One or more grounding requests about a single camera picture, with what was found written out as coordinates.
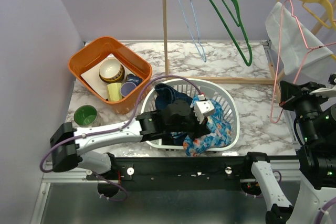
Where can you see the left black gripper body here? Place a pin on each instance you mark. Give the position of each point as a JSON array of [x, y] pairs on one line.
[[194, 126]]

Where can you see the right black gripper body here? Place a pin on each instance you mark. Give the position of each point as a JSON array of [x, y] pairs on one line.
[[301, 100]]

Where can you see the blue floral garment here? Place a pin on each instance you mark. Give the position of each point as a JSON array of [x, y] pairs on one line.
[[220, 134]]

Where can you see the light grey cloth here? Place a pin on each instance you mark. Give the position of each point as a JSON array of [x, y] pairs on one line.
[[291, 40]]

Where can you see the blue denim shorts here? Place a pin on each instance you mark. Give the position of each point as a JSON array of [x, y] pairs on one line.
[[167, 95]]

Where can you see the yellow plastic hanger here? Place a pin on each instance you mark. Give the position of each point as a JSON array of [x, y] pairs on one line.
[[326, 20]]

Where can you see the light blue wire hanger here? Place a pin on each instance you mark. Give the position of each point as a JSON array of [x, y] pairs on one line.
[[190, 20]]

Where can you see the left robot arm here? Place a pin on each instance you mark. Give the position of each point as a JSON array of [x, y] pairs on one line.
[[79, 150]]

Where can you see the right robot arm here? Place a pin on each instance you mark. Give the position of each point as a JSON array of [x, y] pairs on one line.
[[316, 199]]

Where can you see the black mounting base bar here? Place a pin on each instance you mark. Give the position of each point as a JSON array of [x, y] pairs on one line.
[[180, 173]]

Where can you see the purple cup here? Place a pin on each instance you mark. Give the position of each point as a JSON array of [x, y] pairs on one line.
[[127, 88]]

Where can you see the dark blue striped cup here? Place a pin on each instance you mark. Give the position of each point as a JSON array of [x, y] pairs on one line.
[[133, 79]]

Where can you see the yellow cup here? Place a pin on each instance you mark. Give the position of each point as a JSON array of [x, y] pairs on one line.
[[114, 92]]

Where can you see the patterned ceramic bowl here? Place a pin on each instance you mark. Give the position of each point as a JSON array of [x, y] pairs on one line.
[[111, 70]]

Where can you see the green floral mug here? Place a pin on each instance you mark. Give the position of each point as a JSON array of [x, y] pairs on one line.
[[86, 116]]

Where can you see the white square plate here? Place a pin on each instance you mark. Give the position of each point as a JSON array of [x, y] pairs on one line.
[[91, 77]]

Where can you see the orange plastic bin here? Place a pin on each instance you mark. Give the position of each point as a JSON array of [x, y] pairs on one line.
[[98, 50]]

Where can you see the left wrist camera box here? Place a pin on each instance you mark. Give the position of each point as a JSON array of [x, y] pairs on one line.
[[203, 109]]

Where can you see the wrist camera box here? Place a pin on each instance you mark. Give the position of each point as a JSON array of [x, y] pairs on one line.
[[328, 91], [203, 109]]

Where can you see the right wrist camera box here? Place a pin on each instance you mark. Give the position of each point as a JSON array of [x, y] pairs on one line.
[[328, 91]]

